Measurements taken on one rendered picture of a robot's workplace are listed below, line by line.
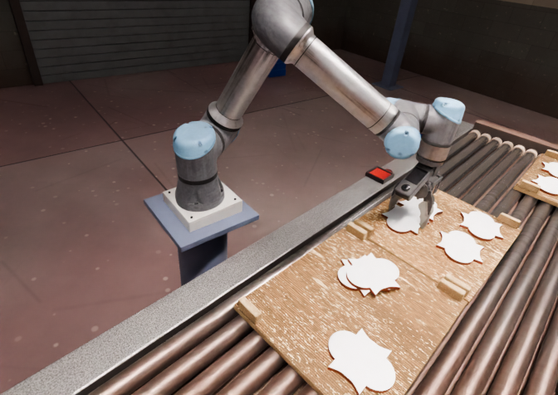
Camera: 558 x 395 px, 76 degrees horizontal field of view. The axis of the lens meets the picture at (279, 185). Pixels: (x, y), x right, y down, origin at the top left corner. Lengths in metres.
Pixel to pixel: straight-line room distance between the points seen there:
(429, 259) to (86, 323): 1.61
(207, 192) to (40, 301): 1.37
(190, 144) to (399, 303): 0.65
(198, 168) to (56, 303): 1.37
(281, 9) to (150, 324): 0.70
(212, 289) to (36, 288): 1.56
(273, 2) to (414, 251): 0.70
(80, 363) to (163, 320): 0.16
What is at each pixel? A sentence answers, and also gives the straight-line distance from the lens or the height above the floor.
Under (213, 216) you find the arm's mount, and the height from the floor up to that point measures 0.90.
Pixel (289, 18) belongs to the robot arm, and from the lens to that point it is 0.81.
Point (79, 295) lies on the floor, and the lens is 2.19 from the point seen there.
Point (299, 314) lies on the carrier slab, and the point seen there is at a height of 0.94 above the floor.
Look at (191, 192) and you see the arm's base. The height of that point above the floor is 0.97.
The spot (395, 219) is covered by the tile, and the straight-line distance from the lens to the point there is 1.10.
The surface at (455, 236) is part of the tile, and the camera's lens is 1.13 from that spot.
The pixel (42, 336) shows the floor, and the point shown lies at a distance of 2.09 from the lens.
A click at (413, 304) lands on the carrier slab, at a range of 0.90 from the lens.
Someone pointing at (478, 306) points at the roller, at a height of 0.92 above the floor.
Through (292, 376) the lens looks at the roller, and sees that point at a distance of 0.75.
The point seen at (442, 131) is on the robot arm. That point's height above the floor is 1.24.
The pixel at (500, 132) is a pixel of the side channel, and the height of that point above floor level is 0.94.
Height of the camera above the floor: 1.58
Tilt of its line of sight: 34 degrees down
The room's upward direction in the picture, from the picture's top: 6 degrees clockwise
